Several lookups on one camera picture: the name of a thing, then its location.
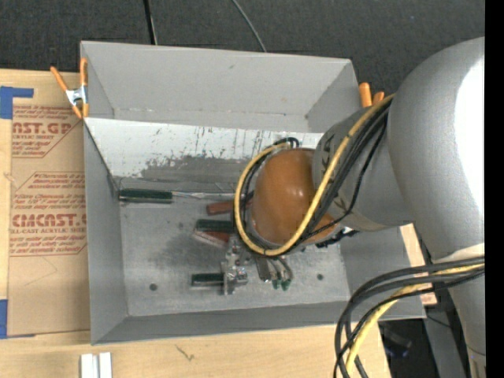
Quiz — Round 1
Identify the dark green block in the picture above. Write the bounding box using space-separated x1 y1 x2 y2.
195 218 237 234
191 272 225 289
118 188 175 205

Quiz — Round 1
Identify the red-brown flat block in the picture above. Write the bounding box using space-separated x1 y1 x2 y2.
206 202 238 217
192 230 234 246

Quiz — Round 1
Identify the brown cardboard board, red print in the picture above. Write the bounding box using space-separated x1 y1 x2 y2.
0 69 92 339

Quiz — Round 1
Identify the grey metal bin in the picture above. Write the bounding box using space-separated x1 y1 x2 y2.
80 40 428 346

